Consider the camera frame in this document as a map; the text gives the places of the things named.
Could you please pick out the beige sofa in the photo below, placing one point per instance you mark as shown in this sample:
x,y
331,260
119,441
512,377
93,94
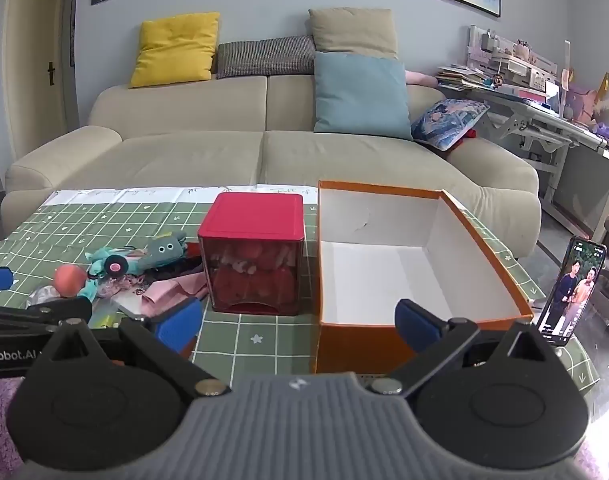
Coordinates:
x,y
184,160

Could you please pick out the cream door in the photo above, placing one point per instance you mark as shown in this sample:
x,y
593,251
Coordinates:
x,y
29,60

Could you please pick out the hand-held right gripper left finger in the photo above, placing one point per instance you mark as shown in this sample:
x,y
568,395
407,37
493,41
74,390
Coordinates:
x,y
177,324

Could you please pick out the red lidded clear box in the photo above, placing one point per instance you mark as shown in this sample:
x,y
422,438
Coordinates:
x,y
254,220

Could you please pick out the small red item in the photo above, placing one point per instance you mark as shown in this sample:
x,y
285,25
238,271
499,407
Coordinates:
x,y
471,134

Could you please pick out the pink cloth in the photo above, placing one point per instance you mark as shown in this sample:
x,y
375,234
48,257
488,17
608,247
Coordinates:
x,y
169,294

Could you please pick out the grey checked cushion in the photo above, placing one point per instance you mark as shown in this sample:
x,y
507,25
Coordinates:
x,y
264,57

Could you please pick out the green grid tablecloth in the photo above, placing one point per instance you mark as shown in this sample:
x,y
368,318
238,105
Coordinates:
x,y
44,230

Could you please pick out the blue printed cushion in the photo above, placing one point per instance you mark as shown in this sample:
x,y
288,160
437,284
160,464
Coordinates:
x,y
447,122

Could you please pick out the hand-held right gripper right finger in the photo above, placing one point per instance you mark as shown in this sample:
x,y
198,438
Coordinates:
x,y
414,327

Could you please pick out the laptop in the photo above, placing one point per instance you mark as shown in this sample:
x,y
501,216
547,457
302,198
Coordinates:
x,y
552,95

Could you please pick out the small purple plush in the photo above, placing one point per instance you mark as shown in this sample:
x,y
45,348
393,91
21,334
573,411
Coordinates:
x,y
607,131

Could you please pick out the teal-haired plush doll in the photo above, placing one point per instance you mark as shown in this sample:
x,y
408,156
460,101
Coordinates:
x,y
104,260

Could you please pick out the smartphone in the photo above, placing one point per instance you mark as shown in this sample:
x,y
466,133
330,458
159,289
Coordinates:
x,y
574,290

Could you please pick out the white desk shelf organizer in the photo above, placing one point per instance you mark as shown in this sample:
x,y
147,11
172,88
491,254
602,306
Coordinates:
x,y
514,60

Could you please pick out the grey-green plush toy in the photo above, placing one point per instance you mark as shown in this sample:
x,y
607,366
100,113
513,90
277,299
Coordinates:
x,y
164,252

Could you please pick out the yellow cushion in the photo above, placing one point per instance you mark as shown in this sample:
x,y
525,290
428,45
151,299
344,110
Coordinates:
x,y
174,50

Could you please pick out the light blue cushion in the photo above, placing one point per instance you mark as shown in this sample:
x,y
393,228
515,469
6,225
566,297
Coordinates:
x,y
359,95

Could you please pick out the orange cardboard box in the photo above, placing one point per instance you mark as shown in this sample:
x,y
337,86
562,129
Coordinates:
x,y
354,345

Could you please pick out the pink soft ball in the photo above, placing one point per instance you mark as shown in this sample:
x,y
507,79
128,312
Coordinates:
x,y
68,280

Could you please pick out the stack of books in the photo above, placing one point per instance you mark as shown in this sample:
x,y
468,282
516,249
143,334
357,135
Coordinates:
x,y
459,79

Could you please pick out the white study desk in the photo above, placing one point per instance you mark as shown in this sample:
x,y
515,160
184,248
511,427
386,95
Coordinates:
x,y
574,170

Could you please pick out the taupe cushion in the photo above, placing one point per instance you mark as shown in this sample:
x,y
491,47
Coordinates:
x,y
352,32

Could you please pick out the purple unicorn plush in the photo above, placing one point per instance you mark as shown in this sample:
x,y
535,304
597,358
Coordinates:
x,y
586,100

